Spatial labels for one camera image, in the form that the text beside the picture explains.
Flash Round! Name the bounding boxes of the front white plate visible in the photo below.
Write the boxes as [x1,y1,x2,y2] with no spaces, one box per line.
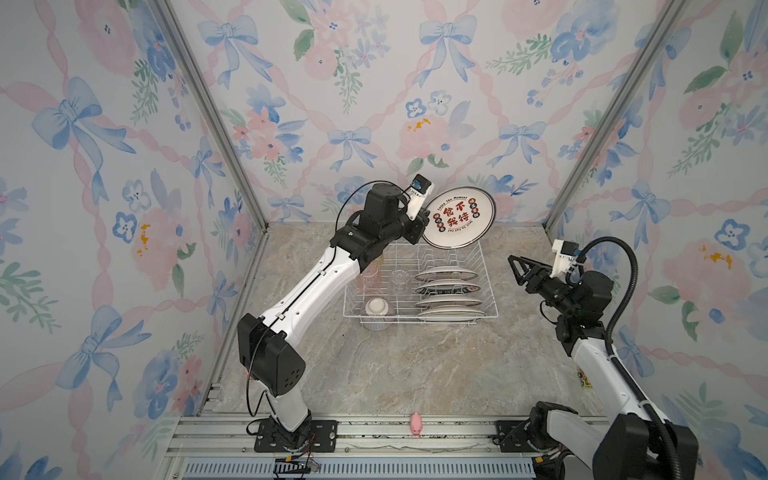
[416,306,486,322]

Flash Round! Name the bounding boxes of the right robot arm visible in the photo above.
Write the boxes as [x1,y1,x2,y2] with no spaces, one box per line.
[498,255,699,479]

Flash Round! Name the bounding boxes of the clear glass cup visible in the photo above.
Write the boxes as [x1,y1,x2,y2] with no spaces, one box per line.
[390,269,410,295]

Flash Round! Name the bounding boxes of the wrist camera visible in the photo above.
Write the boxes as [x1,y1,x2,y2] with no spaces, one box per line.
[550,239,580,278]
[406,174,434,220]

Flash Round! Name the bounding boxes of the corner aluminium post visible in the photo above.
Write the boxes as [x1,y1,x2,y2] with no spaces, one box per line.
[543,0,688,239]
[146,0,268,232]

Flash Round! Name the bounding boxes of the pink pig toy on rail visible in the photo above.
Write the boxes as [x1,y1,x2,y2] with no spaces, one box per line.
[409,413,424,436]

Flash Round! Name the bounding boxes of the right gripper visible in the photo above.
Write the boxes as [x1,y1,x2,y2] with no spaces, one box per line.
[508,256,577,321]

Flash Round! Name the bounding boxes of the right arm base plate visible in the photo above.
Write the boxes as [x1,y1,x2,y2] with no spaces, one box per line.
[492,420,538,453]

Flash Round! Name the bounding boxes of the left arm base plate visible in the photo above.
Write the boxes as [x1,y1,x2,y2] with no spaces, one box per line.
[254,418,339,454]

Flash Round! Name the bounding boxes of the left corner aluminium post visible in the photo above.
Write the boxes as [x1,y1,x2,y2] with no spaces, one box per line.
[146,0,268,232]

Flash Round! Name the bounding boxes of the small toy car right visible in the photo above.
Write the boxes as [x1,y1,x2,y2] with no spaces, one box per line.
[578,369,593,389]

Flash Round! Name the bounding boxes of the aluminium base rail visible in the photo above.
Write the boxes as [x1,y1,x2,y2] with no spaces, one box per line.
[155,413,592,479]

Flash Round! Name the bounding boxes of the plate with red characters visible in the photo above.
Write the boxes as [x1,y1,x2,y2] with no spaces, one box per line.
[422,186,497,250]

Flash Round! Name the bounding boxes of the pink plastic cup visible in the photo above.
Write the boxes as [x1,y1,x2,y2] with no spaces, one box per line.
[356,257,384,295]

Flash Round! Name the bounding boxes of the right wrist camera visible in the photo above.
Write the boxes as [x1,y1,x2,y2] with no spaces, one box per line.
[550,239,580,278]

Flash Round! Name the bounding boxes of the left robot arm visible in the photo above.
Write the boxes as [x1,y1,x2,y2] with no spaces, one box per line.
[237,175,433,436]

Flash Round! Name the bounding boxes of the clear cup white base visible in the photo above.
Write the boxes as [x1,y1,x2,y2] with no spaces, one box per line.
[361,297,390,332]

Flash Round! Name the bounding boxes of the white wire dish rack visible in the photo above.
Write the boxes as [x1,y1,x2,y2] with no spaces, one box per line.
[343,240,498,329]

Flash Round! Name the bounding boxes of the right corner aluminium post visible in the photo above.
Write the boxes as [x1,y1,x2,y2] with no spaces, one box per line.
[543,0,688,239]

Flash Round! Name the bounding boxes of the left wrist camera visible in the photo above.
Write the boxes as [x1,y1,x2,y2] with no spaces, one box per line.
[406,174,434,220]

